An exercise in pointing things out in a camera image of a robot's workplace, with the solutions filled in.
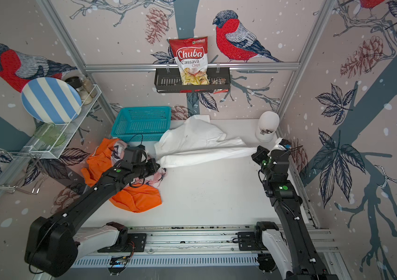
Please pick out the pink patterned garment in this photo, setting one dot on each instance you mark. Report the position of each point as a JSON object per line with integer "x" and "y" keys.
{"x": 117, "y": 153}

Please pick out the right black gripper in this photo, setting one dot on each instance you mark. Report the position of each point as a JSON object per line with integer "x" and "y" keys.
{"x": 259, "y": 154}

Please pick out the white ceramic holder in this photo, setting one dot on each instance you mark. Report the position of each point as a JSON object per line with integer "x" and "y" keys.
{"x": 267, "y": 126}

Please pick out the teal plastic basket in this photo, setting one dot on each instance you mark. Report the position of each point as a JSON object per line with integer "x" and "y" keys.
{"x": 135, "y": 124}

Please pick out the green glass cup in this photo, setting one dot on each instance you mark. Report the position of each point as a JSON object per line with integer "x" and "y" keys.
{"x": 50, "y": 135}

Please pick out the white wire wall rack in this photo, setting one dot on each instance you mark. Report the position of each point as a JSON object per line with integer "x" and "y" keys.
{"x": 44, "y": 161}

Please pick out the dark lid spice jar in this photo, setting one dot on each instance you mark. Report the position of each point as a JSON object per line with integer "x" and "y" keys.
{"x": 76, "y": 83}

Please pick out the red Chuba chips bag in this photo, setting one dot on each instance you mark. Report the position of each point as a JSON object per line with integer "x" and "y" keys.
{"x": 191, "y": 58}

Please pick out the blue striped plate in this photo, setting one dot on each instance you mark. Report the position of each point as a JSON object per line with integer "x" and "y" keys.
{"x": 51, "y": 100}

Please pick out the aluminium mounting rail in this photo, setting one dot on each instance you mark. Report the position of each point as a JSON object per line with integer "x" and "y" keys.
{"x": 164, "y": 240}

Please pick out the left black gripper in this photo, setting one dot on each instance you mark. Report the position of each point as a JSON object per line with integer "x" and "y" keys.
{"x": 152, "y": 163}

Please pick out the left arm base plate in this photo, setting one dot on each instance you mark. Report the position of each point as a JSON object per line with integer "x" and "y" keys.
{"x": 131, "y": 242}

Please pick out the black wall shelf basket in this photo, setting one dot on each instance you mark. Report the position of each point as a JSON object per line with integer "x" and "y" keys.
{"x": 216, "y": 80}

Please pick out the clear spice jar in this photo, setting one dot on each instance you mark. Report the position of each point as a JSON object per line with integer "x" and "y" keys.
{"x": 89, "y": 87}

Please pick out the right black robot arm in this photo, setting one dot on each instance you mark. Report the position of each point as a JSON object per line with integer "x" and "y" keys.
{"x": 295, "y": 257}

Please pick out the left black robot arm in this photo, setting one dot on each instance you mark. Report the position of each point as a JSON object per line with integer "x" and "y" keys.
{"x": 51, "y": 247}

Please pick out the white shorts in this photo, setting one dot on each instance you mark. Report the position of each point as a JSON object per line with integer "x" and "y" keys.
{"x": 198, "y": 141}

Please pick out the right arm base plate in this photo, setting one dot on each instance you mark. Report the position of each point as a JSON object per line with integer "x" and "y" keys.
{"x": 248, "y": 241}

